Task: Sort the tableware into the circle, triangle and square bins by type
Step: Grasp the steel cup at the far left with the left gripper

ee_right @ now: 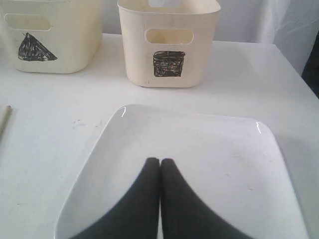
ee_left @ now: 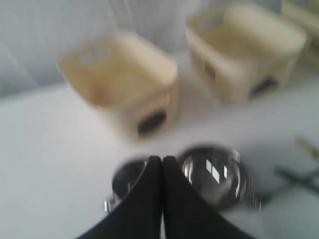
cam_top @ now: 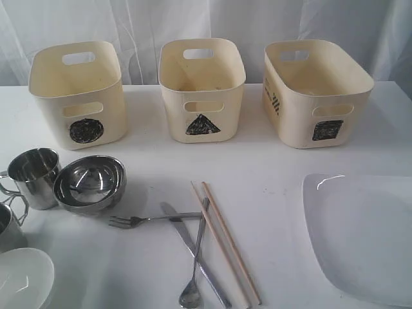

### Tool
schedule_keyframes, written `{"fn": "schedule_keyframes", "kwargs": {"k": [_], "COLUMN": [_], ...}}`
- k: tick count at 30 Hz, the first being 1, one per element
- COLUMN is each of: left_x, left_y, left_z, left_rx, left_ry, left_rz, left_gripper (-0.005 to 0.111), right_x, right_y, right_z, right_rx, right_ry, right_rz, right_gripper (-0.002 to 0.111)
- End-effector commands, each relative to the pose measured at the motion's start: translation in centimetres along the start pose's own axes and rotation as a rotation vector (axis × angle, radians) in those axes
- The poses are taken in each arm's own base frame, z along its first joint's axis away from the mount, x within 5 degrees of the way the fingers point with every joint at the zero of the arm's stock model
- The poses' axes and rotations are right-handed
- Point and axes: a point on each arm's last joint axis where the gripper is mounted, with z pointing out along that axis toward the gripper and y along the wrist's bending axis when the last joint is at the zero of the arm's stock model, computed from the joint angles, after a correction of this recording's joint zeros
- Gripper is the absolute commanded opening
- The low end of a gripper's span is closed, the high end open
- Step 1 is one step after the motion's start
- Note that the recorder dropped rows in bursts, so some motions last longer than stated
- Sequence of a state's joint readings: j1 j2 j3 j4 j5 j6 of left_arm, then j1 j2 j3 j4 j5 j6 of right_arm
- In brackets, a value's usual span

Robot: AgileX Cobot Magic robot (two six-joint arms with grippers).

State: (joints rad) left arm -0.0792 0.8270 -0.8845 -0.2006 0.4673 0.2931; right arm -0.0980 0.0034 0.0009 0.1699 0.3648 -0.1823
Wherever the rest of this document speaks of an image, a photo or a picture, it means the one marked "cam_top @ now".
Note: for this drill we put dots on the stainless steel bowl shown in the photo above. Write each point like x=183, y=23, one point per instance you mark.
x=91, y=185

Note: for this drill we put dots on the white curtain backdrop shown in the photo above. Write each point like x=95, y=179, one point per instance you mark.
x=377, y=34

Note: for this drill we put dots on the steel mug with handle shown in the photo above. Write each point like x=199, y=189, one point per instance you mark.
x=34, y=173

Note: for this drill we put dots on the large white square plate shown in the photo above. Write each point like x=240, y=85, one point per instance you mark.
x=360, y=230

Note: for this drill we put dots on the cream bin with square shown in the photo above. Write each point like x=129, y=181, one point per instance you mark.
x=313, y=92

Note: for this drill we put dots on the small white ceramic bowl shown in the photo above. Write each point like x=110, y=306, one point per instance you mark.
x=27, y=278

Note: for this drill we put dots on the steel long-handled spoon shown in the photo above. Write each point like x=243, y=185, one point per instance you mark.
x=190, y=296

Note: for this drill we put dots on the small steel fork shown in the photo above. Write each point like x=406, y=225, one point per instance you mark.
x=134, y=221

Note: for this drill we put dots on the cream bin with triangle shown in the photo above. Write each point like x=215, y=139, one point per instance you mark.
x=202, y=83

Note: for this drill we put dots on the steel table knife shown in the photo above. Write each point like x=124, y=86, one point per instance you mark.
x=182, y=230

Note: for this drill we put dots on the cream bin with circle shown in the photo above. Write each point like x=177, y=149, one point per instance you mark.
x=78, y=88

